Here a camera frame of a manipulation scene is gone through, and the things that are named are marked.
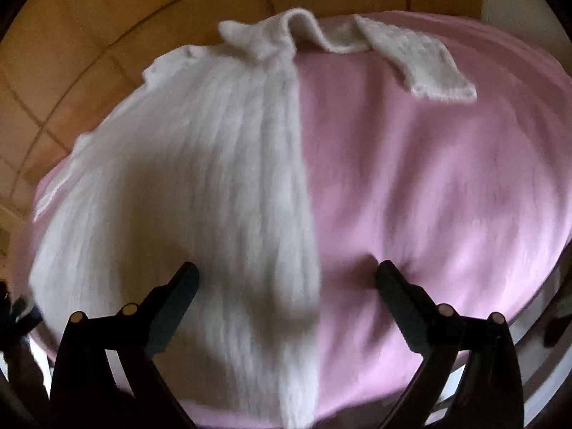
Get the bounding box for white knitted sweater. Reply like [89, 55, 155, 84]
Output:
[29, 9, 477, 428]

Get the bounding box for pink bed sheet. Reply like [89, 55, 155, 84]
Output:
[11, 12, 571, 428]

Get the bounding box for brown wooden wardrobe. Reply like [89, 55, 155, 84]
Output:
[0, 0, 486, 273]

